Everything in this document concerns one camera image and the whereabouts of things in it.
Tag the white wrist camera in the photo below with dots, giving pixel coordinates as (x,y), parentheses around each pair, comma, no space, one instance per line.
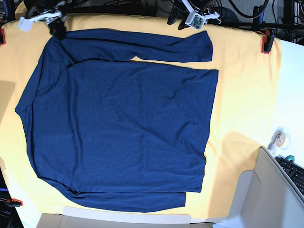
(25,24)
(197,21)

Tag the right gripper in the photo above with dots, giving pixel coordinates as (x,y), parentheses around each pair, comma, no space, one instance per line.
(57,28)

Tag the beige cardboard box right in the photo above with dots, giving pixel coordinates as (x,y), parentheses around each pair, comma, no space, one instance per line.
(266,197)

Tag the clear tape dispenser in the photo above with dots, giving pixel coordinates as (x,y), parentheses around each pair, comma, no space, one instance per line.
(279,140)

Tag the red clamp bottom left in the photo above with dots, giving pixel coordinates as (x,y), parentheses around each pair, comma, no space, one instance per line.
(13,203)

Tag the beige cardboard box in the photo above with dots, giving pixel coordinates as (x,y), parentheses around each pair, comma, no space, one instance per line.
(266,197)
(87,218)

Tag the beige cardboard box bottom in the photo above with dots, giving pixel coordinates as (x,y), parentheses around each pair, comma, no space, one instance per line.
(87,218)

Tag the dark blue long-sleeve shirt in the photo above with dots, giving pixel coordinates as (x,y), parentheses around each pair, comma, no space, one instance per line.
(112,123)

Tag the red clamp top right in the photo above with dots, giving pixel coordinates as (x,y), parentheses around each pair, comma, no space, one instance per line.
(267,41)

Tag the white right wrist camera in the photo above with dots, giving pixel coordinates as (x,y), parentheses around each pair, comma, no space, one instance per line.
(25,24)

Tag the teal tape roll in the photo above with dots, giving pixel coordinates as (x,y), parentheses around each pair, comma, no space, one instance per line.
(290,158)

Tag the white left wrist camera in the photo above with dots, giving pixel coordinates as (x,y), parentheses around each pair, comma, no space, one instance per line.
(197,21)

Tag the red clamp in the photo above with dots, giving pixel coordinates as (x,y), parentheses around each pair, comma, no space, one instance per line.
(267,41)
(13,203)
(2,37)

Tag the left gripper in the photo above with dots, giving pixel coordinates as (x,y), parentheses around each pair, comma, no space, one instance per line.
(199,7)

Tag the red clamp top left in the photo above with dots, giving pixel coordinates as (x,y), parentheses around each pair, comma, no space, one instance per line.
(2,37)

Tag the black keyboard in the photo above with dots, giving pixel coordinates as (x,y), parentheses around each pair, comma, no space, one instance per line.
(295,173)

